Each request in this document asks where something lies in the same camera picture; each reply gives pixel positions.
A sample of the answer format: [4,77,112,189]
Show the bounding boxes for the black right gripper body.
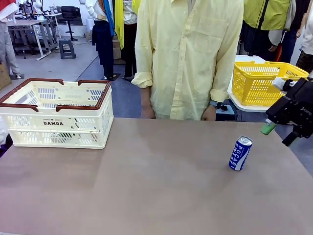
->
[292,94,313,135]

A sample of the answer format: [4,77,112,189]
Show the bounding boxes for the blue Pocari Sweat can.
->
[228,136,254,171]

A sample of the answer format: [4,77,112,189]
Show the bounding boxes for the person's right forearm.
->
[139,85,154,111]

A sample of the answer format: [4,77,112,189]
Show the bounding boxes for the yellow plastic shopping basket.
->
[231,60,310,107]

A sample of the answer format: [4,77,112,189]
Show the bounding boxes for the cream basket with brown rim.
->
[0,78,115,150]

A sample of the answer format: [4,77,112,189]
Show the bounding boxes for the person's left hand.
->
[201,105,217,121]

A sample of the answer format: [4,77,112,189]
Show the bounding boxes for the person's right hand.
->
[141,106,157,120]

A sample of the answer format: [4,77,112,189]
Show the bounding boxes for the white side table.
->
[227,55,313,113]

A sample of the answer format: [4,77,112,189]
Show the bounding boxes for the bystander in lime green vest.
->
[241,0,298,62]

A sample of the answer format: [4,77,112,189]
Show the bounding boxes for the person in yellow shirt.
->
[131,0,245,121]

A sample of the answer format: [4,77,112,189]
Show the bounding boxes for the stacked cardboard boxes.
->
[112,35,122,59]

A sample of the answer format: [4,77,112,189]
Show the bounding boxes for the hanging yellow garment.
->
[114,0,125,44]

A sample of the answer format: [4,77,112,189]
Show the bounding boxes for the mannequin with navy skirt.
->
[85,0,115,80]

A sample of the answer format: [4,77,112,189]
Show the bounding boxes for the grey step stool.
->
[58,39,76,60]

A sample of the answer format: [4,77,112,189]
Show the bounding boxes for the black office chair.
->
[58,5,79,42]

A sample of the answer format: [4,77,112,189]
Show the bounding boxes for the white-legged workshop desk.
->
[7,12,63,61]

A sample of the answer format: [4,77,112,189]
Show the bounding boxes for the brown cardboard sheet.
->
[0,62,12,90]

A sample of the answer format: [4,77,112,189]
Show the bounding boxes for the mannequin with grey trousers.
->
[0,0,22,79]

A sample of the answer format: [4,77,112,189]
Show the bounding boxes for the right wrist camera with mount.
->
[272,77,313,98]

